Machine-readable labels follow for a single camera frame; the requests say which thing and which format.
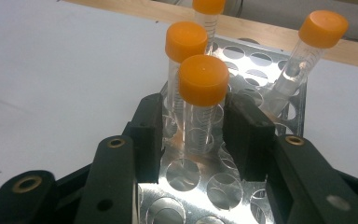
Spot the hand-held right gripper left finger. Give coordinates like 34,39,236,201
74,92,165,224

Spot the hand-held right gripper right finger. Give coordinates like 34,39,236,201
223,92,358,224

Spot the metal test tube rack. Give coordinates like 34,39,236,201
134,35,309,224

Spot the orange-capped clear tube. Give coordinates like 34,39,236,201
191,0,227,55
164,21,209,138
262,9,350,118
177,54,231,157

